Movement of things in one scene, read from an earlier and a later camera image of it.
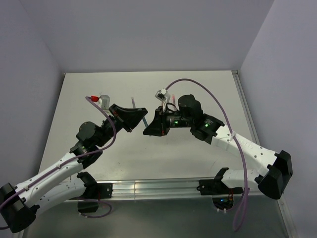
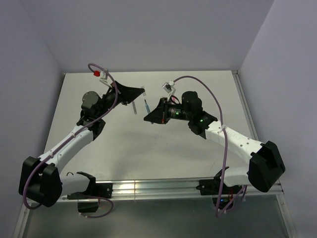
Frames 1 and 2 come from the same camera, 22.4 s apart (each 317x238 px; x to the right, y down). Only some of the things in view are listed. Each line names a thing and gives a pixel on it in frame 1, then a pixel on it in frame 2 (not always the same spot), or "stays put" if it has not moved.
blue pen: x=145 y=122 to x=147 y=106
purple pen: x=133 y=102 stays put
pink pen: x=174 y=99 stays put
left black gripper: x=127 y=119 to x=126 y=94
